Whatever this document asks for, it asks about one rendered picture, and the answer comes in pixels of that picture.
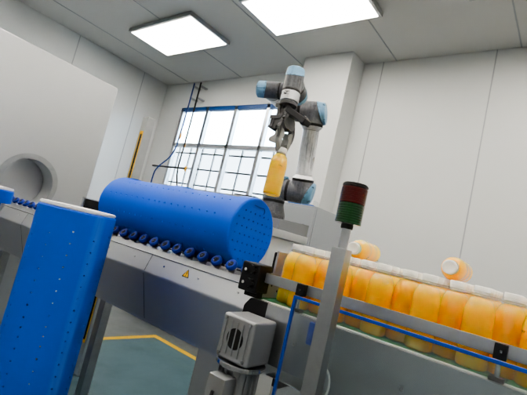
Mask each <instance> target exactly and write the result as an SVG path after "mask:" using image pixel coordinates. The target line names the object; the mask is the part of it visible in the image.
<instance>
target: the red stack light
mask: <svg viewBox="0 0 527 395"><path fill-rule="evenodd" d="M367 196H368V191H367V190H366V189H364V188H362V187H356V186H351V185H343V186H342V189H341V192H340V199H339V201H348V202H352V203H356V204H359V205H363V206H365V204H366V200H367Z"/></svg>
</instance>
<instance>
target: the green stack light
mask: <svg viewBox="0 0 527 395"><path fill-rule="evenodd" d="M364 211H365V206H363V205H359V204H356V203H352V202H348V201H339V203H338V207H337V212H336V217H335V222H337V223H348V224H351V225H353V226H357V227H360V226H361V225H362V219H363V214H364Z"/></svg>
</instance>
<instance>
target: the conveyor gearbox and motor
mask: <svg viewBox="0 0 527 395"><path fill-rule="evenodd" d="M275 329H276V322H274V321H271V320H268V319H267V318H264V317H261V316H258V315H256V314H254V313H250V312H226V313H225V317H224V322H223V326H222V330H221V333H220V339H219V342H218V346H217V349H216V354H217V355H216V361H217V362H218V363H219V367H218V371H211V372H210V373H209V375H208V379H207V383H206V386H205V392H204V395H255V393H256V388H257V383H258V380H259V376H260V374H262V373H264V372H265V368H266V366H265V364H267V363H268V360H269V356H270V352H271V346H272V343H273V338H274V333H275Z"/></svg>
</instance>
